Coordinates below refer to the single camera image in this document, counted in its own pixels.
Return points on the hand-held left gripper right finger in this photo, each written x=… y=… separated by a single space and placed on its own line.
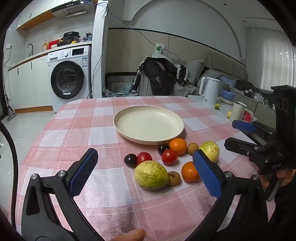
x=207 y=175

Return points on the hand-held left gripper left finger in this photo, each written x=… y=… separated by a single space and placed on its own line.
x=83 y=172

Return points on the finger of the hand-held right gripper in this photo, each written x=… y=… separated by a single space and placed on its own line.
x=240 y=146
x=244 y=126

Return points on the orange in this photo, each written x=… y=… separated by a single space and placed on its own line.
x=177 y=146
x=189 y=172

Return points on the pale yellow guava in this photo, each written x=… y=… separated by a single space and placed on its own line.
x=209 y=150

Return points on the brown longan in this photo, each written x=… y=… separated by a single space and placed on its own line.
x=174 y=178
x=192 y=148

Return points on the red tomato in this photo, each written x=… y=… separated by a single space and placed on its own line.
x=169 y=157
x=143 y=158

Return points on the yellow-green guava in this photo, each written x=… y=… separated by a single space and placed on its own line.
x=151 y=175

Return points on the cream round plate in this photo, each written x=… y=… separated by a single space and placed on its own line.
x=148 y=122

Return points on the person's right forearm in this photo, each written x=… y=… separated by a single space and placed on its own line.
x=286 y=208

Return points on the person's right hand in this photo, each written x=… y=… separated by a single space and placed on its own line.
x=289 y=176

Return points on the person's left hand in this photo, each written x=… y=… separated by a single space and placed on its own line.
x=129 y=235

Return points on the red packet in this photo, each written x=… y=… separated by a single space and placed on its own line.
x=248 y=116

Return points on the white cup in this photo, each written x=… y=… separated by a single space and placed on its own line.
x=237 y=112

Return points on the blue bowl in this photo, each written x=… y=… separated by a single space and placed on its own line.
x=228 y=95

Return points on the pink checked tablecloth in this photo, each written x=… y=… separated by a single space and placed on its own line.
x=92 y=129

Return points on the dark purple plum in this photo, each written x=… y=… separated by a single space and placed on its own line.
x=163 y=148
x=130 y=160

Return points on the white electric kettle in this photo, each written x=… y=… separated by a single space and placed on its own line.
x=210 y=90

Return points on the grey sofa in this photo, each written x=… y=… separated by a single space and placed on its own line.
x=231 y=67

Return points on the white curtain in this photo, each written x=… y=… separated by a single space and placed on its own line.
x=270 y=60

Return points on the grey pillow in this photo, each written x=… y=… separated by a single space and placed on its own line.
x=195 y=70

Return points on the light blue cloth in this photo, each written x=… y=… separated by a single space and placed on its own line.
x=121 y=91

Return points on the white washing machine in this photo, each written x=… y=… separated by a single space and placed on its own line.
x=69 y=78

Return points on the floor mop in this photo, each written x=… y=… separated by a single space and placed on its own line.
x=9 y=111

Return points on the black jacket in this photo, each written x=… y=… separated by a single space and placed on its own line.
x=159 y=74

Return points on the black patterned basket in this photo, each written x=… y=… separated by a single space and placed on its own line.
x=120 y=80

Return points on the white kitchen cabinet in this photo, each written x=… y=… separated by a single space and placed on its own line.
x=30 y=81

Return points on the red box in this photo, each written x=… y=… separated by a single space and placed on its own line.
x=54 y=44

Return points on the yellow soap bottle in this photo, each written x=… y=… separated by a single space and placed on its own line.
x=44 y=46

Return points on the black pressure cooker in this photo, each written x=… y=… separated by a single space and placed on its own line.
x=71 y=38

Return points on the grey plastic bag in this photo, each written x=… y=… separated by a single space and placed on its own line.
x=87 y=37

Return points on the kitchen faucet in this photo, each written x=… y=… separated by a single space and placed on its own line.
x=30 y=47

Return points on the range hood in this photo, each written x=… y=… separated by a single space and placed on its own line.
x=74 y=9

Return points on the wall socket with charger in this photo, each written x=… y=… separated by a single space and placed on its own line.
x=159 y=49

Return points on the wall cabinet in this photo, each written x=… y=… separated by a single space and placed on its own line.
x=34 y=16

